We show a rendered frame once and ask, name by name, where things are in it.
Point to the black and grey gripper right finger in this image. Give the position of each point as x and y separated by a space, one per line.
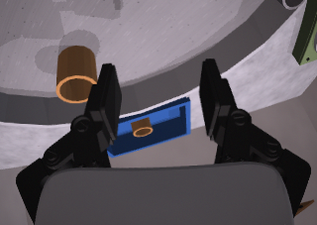
242 141

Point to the blue crate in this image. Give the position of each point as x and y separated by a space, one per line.
169 121

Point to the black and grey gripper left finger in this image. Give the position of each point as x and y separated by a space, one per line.
95 130

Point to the bronze bushing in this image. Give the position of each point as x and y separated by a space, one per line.
74 63
141 124

